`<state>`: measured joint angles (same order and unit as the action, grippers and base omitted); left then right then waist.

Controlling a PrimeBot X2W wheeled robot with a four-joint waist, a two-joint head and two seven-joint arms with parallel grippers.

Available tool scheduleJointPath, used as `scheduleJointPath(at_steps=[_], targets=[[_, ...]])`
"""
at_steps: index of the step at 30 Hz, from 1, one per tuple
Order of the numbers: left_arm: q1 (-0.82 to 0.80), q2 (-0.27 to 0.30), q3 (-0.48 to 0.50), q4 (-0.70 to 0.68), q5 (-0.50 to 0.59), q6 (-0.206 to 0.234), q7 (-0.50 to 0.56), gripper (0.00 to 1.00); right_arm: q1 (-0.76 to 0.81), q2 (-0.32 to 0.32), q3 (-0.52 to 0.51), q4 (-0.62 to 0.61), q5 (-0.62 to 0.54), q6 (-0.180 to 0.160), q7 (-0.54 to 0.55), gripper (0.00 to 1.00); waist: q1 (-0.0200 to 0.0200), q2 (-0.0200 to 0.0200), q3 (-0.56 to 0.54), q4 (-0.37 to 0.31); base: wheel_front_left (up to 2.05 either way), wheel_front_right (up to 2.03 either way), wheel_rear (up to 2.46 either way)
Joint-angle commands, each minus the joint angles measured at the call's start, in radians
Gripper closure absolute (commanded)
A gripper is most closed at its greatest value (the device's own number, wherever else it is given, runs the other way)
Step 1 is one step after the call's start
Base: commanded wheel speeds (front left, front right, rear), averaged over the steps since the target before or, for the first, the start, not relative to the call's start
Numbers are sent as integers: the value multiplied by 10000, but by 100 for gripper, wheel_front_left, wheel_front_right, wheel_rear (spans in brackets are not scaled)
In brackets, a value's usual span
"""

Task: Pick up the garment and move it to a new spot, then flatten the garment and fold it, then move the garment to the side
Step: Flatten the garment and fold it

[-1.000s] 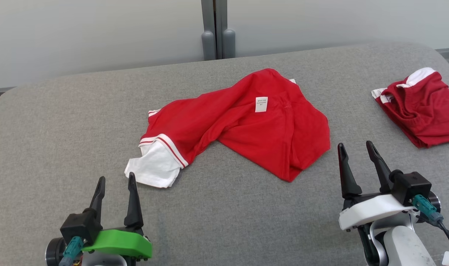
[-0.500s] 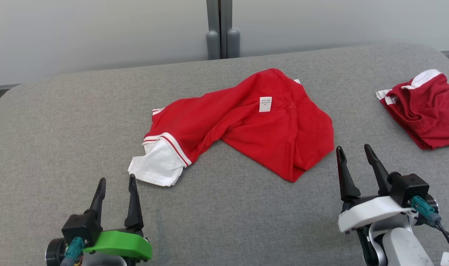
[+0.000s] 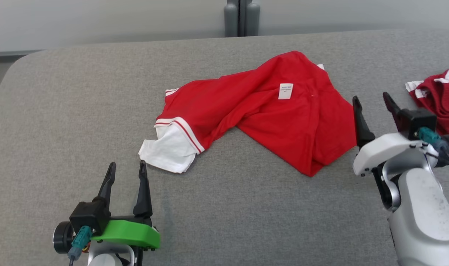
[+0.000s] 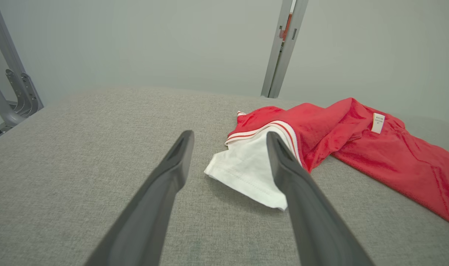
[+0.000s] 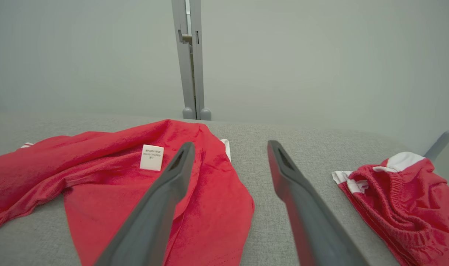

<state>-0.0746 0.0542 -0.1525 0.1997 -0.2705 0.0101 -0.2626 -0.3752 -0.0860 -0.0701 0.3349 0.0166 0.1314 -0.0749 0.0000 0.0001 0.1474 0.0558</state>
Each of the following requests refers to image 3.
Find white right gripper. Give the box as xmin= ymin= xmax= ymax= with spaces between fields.
xmin=352 ymin=92 xmax=449 ymax=177

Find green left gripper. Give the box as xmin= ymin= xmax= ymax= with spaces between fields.
xmin=54 ymin=160 xmax=161 ymax=254

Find red and white shorts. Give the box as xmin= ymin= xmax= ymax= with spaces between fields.
xmin=405 ymin=63 xmax=449 ymax=138

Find red white-sleeved t-shirt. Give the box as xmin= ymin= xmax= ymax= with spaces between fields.
xmin=138 ymin=51 xmax=358 ymax=178

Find grey fabric sofa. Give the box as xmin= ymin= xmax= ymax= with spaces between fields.
xmin=0 ymin=29 xmax=449 ymax=266

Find teal right cable connector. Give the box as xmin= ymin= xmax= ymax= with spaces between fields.
xmin=417 ymin=127 xmax=442 ymax=148

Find teal cable connector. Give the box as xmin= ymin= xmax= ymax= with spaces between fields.
xmin=417 ymin=127 xmax=442 ymax=148
xmin=67 ymin=225 xmax=93 ymax=261

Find teal left cable connector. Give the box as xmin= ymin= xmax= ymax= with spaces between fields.
xmin=67 ymin=225 xmax=93 ymax=261

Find grey partition post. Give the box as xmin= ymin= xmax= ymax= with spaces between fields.
xmin=245 ymin=0 xmax=261 ymax=37
xmin=224 ymin=0 xmax=239 ymax=37

